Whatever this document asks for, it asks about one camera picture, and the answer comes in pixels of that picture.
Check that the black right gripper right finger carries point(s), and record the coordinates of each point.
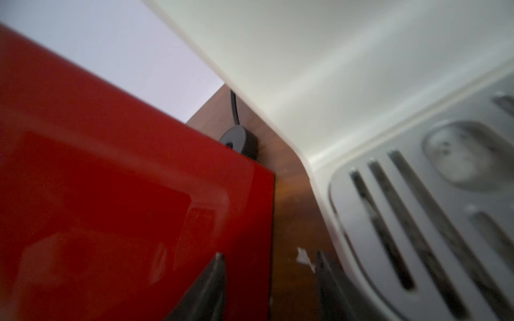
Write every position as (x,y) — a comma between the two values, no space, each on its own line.
(339,298)

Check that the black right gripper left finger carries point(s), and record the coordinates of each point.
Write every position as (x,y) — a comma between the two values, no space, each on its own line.
(206,297)

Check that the red coffee machine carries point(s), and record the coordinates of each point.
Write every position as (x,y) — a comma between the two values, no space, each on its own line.
(111,210)

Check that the white coffee machine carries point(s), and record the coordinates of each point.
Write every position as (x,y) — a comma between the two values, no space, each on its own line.
(401,113)

